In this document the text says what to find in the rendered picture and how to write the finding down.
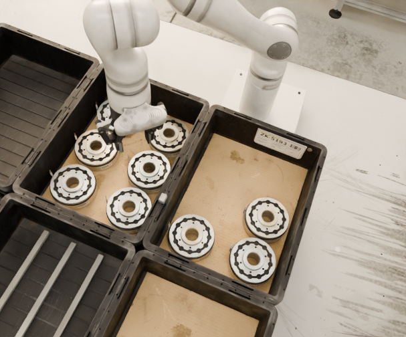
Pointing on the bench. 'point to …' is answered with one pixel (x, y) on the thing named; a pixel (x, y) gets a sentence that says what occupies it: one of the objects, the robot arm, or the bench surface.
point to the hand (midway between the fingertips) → (134, 140)
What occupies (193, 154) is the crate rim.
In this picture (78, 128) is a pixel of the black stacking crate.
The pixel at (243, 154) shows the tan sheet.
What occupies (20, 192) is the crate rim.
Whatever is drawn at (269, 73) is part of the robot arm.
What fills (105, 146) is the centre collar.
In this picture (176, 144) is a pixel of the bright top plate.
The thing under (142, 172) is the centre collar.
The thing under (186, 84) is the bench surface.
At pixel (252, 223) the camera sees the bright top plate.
